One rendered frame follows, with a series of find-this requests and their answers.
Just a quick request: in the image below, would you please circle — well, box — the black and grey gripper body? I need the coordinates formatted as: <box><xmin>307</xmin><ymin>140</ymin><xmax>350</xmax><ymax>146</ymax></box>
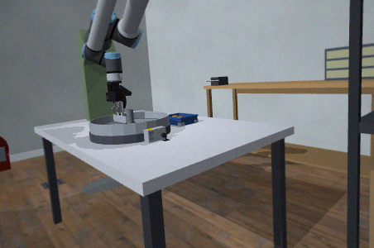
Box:
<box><xmin>106</xmin><ymin>81</ymin><xmax>125</xmax><ymax>102</ymax></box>

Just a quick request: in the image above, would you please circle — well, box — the blue crate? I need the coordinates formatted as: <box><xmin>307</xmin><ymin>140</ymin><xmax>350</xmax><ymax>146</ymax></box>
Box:
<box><xmin>169</xmin><ymin>112</ymin><xmax>199</xmax><ymax>126</ymax></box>

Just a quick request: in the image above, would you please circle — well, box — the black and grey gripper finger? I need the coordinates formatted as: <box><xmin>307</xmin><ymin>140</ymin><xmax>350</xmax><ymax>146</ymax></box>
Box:
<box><xmin>112</xmin><ymin>102</ymin><xmax>121</xmax><ymax>115</ymax></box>
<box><xmin>117</xmin><ymin>96</ymin><xmax>127</xmax><ymax>116</ymax></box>

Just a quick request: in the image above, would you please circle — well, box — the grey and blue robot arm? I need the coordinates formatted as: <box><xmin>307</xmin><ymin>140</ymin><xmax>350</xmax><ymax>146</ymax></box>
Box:
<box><xmin>81</xmin><ymin>0</ymin><xmax>149</xmax><ymax>82</ymax></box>

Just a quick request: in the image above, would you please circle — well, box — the grey round turntable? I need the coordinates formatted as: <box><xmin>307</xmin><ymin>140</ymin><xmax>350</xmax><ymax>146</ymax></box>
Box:
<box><xmin>89</xmin><ymin>112</ymin><xmax>170</xmax><ymax>145</ymax></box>

